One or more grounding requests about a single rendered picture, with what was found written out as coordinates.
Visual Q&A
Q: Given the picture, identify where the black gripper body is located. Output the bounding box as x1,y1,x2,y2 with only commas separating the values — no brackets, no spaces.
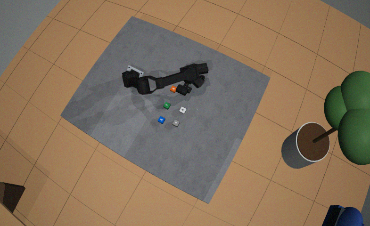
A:
176,81,190,96

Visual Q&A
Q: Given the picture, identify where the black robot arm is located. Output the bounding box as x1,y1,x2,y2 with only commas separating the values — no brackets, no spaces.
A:
122,63,209,95

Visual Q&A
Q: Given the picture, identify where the green block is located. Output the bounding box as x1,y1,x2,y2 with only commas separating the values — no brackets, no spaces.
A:
163,102,171,110

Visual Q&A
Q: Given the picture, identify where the orange block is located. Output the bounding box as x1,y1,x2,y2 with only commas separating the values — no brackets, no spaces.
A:
170,85,176,93

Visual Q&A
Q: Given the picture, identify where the blue block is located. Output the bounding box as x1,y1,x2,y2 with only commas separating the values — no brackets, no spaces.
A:
158,116,165,124

